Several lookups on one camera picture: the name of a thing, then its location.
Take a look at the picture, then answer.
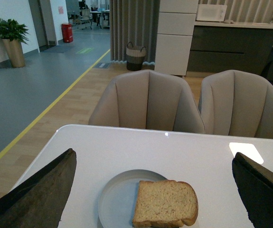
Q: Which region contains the red bin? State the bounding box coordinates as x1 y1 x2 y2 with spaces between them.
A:
61 23 73 43

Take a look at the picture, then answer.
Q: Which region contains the slice of bread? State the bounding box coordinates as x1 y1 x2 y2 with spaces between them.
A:
132 180 198 228

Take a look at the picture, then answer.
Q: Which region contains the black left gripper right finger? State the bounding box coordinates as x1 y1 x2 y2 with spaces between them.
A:
232 152 273 228

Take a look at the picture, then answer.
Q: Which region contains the grey pleated curtain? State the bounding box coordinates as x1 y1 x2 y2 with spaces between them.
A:
110 0 160 63

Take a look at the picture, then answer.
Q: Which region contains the grey floor mat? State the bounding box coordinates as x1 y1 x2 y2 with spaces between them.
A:
94 62 111 69

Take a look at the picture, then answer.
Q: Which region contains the white microwave oven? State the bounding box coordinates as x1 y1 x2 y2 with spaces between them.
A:
196 4 227 22

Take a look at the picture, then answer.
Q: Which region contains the dark grey kitchen counter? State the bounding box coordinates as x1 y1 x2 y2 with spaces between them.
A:
187 25 273 75

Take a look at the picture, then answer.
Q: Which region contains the white drawer cabinet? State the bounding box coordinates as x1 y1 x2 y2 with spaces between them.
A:
155 0 198 76

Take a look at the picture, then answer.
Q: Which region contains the beige chair on right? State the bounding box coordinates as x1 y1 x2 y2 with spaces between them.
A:
198 70 273 139

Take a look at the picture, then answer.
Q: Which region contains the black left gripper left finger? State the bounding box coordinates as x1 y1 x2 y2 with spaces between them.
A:
0 149 76 228

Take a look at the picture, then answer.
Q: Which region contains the light blue round plate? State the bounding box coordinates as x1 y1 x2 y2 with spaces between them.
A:
98 169 166 228

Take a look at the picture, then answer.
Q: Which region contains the beige chair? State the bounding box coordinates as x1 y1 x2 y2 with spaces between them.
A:
198 70 273 139
88 70 205 133

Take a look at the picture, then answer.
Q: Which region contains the woven laundry basket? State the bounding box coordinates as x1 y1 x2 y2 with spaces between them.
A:
126 42 147 71

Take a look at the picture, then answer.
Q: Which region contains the potted green plant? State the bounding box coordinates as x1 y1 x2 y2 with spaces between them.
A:
0 18 28 68

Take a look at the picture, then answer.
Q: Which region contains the beige chair on left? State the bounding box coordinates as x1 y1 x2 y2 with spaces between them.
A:
88 70 205 133

